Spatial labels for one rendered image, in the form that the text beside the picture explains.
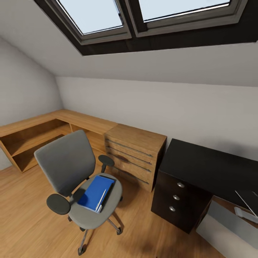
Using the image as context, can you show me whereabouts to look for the notebook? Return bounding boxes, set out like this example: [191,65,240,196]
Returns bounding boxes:
[235,190,258,218]

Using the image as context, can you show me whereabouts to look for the swivel chair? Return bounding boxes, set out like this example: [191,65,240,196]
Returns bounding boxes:
[34,129,123,255]

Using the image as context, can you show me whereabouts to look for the folder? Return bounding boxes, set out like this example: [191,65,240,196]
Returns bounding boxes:
[77,176,114,213]

